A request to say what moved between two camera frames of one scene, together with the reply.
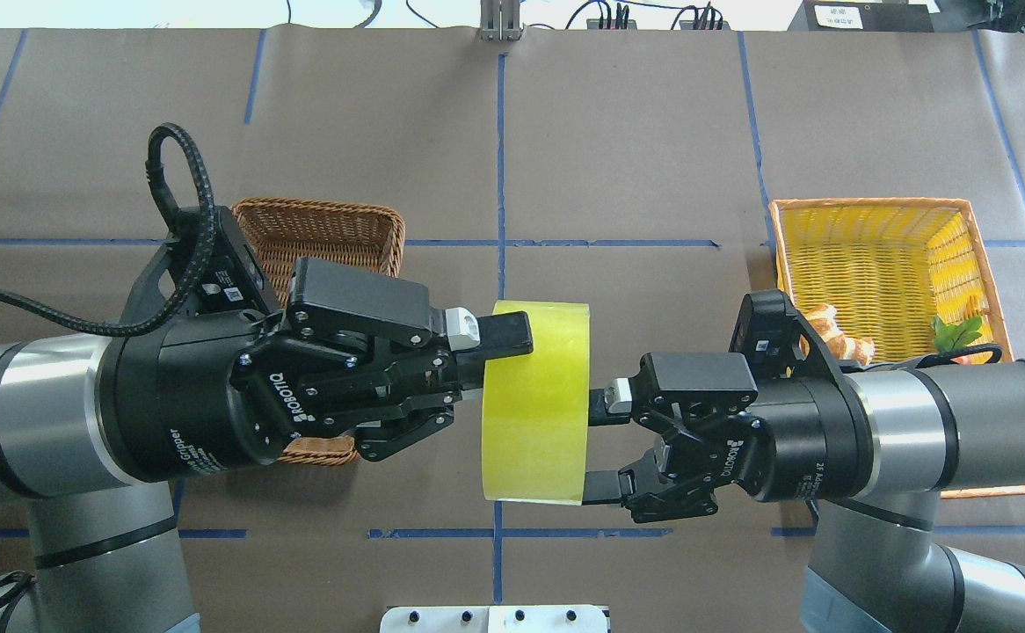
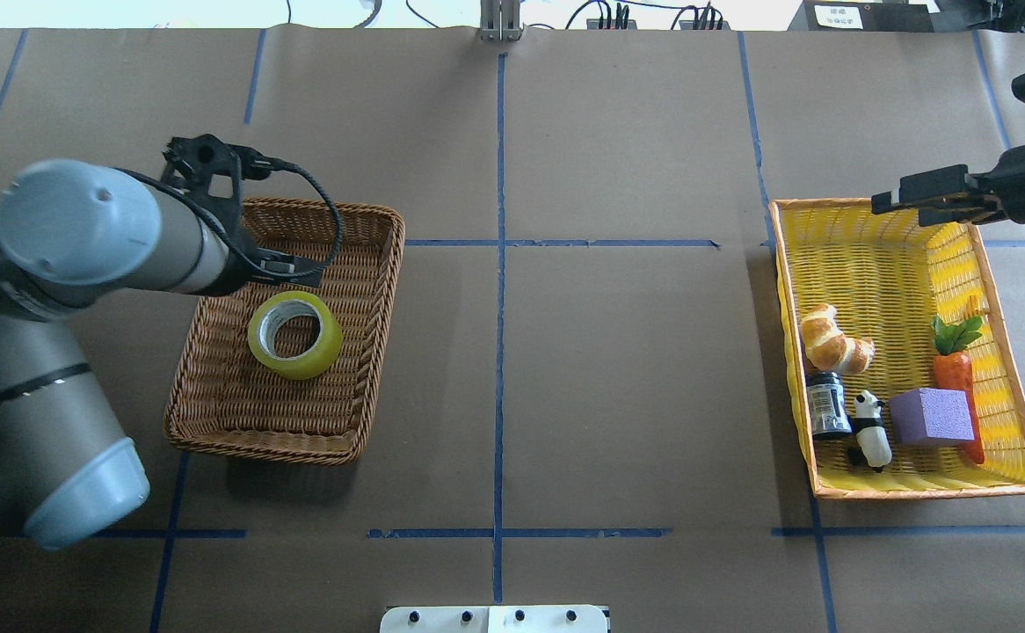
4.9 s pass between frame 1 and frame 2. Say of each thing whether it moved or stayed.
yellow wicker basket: stayed
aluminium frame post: stayed
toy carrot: stayed
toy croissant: stayed
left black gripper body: moved
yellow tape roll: moved
